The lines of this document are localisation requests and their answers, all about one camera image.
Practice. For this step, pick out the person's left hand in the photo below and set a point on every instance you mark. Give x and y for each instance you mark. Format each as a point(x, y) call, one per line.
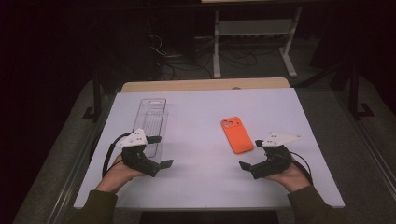
point(115, 177)

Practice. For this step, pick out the light wooden table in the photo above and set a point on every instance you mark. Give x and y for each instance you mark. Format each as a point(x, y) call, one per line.
point(202, 84)

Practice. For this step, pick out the grey metal rail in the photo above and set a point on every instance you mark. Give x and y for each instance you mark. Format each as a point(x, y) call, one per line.
point(369, 140)
point(79, 168)

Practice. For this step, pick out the clear plastic box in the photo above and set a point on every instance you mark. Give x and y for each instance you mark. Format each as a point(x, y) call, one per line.
point(152, 118)

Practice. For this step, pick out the black metal stand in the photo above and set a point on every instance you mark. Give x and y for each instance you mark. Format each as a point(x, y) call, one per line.
point(97, 96)
point(353, 93)

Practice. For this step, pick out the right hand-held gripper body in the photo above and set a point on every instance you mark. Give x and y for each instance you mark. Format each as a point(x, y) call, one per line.
point(274, 161)

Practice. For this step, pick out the person's right hand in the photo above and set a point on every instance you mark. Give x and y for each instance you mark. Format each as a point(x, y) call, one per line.
point(292, 180)

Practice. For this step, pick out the white metal desk frame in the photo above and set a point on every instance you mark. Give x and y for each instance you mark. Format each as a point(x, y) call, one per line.
point(253, 27)

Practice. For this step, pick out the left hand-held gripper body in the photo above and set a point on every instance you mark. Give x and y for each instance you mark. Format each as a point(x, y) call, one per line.
point(140, 161)

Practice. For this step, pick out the orange phone case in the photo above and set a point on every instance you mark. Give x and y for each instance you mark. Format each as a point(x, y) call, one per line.
point(238, 137)

